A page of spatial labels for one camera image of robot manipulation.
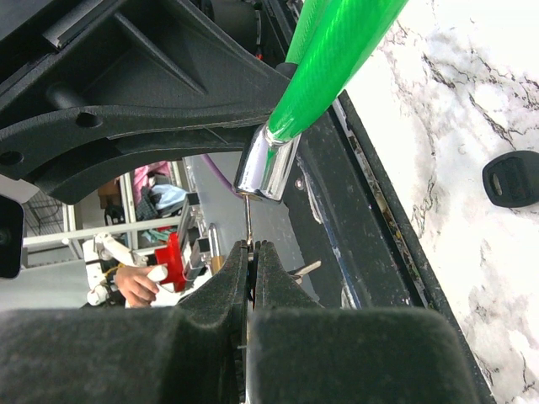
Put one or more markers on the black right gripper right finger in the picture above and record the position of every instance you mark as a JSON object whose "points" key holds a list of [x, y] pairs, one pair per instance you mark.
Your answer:
{"points": [[300, 352]]}

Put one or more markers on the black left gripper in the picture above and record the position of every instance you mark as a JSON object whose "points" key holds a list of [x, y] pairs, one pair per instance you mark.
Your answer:
{"points": [[151, 80]]}

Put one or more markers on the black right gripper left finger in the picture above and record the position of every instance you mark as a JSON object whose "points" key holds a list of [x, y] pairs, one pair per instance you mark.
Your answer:
{"points": [[187, 353]]}

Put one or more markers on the green cable lock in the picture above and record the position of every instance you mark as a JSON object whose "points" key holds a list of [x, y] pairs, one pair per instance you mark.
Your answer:
{"points": [[332, 40]]}

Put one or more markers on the black head key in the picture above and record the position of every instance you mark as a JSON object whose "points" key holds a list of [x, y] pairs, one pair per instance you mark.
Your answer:
{"points": [[511, 179]]}

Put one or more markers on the distant person hand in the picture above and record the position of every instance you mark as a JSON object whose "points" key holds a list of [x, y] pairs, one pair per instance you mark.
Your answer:
{"points": [[135, 286]]}

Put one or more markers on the red white background robot device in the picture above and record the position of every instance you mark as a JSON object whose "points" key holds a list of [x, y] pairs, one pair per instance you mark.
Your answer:
{"points": [[189, 256]]}

